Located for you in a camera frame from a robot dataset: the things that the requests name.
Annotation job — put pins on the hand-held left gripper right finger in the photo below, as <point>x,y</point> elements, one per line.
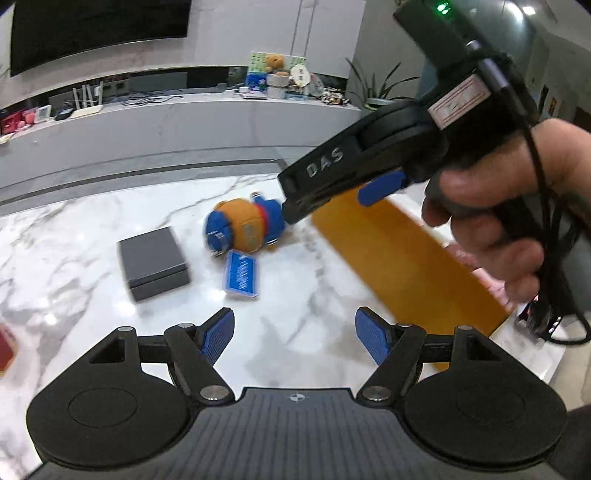
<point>374,337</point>

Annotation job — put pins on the pink items box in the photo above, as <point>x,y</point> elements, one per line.
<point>16,121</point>

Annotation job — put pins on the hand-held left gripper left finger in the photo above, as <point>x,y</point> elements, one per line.
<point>217,334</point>

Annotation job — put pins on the white round disc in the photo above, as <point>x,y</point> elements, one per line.
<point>300,74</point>

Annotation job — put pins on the black television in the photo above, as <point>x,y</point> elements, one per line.
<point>97,32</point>

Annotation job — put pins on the white marble tv console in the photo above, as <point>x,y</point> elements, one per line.
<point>184,124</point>

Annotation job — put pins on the leafy plant white pot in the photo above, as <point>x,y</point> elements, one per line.
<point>378,87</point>

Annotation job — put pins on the yellow bench seat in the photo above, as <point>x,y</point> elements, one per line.
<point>392,258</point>

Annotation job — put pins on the green printed card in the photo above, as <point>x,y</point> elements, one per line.
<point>256,60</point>

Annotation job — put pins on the white router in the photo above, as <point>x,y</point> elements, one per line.
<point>85,109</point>

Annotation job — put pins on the black white checkered item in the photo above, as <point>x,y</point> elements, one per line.
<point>333,97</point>

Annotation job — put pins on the small white clock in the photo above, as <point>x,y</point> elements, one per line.
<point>44,112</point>

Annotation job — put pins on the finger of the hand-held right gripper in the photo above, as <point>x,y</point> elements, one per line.
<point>323,164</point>
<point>381,187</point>

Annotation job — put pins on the black red small device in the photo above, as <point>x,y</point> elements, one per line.
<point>535,319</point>

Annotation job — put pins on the tea bottle red label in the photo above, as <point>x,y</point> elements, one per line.
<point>5,346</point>

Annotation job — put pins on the blue patterned box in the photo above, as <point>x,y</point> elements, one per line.
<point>256,83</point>

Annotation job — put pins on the small brown teddy bear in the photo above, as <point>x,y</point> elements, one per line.
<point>275,63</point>

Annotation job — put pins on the person's right hand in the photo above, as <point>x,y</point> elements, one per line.
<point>498,240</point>

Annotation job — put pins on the orange blue plush toy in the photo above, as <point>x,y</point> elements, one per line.
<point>244,226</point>

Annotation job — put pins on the blue plastic card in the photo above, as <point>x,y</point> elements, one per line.
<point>240,274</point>

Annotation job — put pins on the dark grey lidded box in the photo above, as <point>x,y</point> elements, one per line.
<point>152,258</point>

